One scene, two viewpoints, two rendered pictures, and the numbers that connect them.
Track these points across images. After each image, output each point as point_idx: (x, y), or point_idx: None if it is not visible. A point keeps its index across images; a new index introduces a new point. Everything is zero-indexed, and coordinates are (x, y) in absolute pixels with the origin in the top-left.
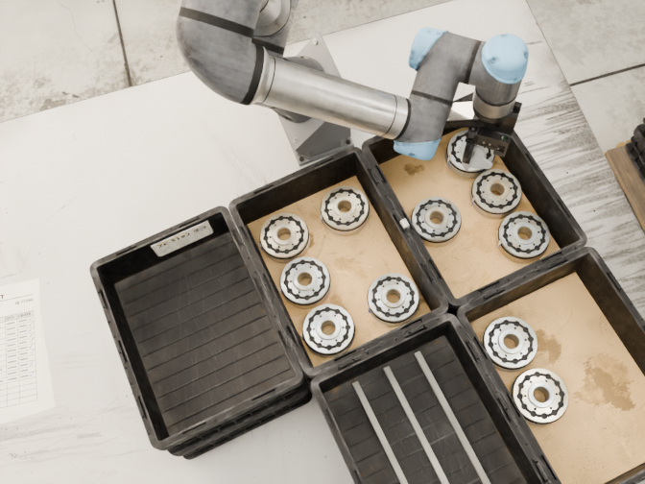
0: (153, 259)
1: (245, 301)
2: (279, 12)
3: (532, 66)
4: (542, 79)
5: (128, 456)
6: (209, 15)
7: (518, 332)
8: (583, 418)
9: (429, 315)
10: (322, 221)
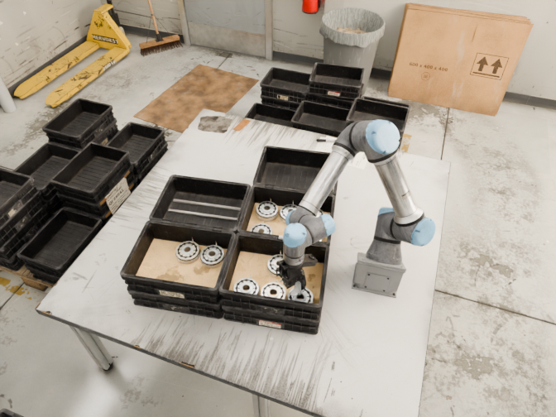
0: None
1: None
2: (397, 215)
3: (342, 404)
4: (331, 402)
5: None
6: (357, 122)
7: (212, 257)
8: (169, 262)
9: (241, 224)
10: None
